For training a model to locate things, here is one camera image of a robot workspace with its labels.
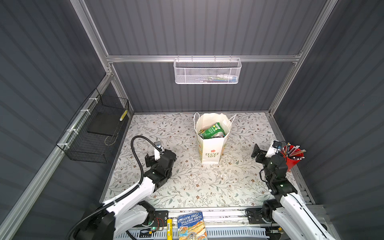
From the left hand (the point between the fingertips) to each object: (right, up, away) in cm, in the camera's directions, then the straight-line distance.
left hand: (157, 153), depth 82 cm
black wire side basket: (-29, +10, -11) cm, 33 cm away
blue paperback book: (+19, -32, -13) cm, 40 cm away
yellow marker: (+9, -34, -13) cm, 37 cm away
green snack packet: (+33, +12, +6) cm, 36 cm away
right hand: (+59, +3, -4) cm, 60 cm away
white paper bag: (+30, +2, -1) cm, 30 cm away
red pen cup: (+77, -2, +2) cm, 77 cm away
